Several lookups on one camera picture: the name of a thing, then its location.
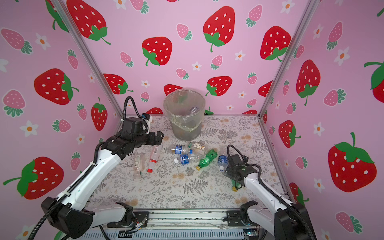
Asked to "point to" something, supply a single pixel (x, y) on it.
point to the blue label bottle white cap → (223, 160)
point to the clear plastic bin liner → (186, 106)
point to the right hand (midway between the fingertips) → (233, 174)
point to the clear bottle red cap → (156, 150)
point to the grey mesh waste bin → (182, 134)
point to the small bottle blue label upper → (178, 150)
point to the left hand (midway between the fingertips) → (156, 133)
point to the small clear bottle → (138, 165)
